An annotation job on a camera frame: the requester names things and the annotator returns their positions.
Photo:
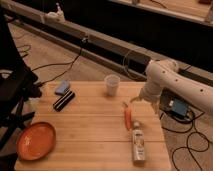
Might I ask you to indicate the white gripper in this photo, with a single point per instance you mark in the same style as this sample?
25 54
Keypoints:
150 92

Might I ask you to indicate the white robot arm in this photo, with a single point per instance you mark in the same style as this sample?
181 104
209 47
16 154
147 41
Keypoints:
164 74

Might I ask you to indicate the blue electronics box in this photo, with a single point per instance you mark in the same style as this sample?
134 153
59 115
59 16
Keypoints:
178 108

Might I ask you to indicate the clear plastic bottle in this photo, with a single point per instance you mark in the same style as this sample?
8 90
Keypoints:
138 143

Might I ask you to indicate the blue sponge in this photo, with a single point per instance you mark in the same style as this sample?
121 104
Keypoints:
62 88

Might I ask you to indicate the black striped case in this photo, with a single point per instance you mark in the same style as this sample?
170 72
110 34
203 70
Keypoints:
63 101

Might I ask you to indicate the orange plate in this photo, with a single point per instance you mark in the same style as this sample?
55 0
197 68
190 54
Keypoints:
36 141

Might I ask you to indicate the black chair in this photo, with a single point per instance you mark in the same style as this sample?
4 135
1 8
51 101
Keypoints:
16 88

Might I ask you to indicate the grey metal rail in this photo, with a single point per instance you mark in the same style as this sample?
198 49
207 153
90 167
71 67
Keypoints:
118 55

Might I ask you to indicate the white device on rail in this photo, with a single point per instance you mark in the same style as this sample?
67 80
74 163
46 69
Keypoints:
57 16

